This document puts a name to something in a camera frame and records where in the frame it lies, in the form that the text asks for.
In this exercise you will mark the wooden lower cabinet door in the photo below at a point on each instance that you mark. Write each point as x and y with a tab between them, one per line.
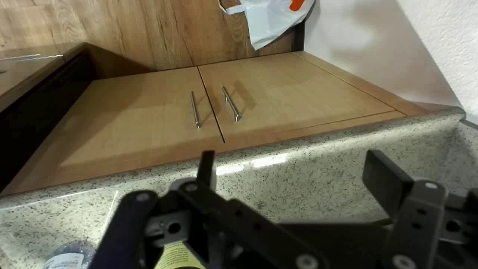
299	95
129	125

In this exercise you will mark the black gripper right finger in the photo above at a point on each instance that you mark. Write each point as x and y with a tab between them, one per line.
418	225

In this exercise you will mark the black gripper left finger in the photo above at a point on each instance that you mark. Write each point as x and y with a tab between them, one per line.
233	225

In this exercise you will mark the white plastic bag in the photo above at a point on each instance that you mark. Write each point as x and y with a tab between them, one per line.
269	20

